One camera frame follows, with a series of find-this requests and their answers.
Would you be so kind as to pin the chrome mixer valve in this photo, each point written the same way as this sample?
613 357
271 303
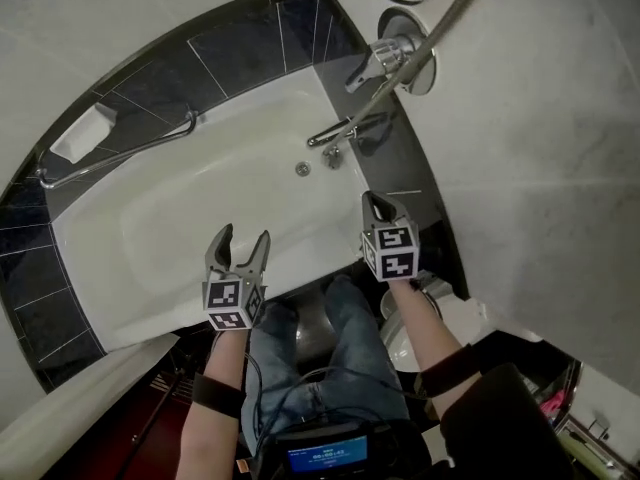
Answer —
415 43

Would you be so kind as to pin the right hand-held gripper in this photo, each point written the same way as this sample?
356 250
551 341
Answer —
395 258

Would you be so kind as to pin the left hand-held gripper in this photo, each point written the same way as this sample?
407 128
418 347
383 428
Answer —
227 300

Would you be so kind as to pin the chrome grab bar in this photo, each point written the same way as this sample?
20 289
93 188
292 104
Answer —
115 155

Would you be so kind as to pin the white bathtub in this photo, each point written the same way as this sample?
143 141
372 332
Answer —
200 208

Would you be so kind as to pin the person's left forearm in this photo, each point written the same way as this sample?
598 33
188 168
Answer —
220 358

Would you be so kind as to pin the person's right forearm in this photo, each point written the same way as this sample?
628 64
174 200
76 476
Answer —
425 328

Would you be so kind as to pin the chrome tub drain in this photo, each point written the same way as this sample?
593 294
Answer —
302 168

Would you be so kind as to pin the person's blue jeans legs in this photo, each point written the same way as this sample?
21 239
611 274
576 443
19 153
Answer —
360 348

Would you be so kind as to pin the white soap dish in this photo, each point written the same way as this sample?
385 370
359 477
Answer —
82 133

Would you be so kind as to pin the chrome tub spout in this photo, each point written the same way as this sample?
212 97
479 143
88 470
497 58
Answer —
320 137

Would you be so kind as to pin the person's black top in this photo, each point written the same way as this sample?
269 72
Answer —
500 428

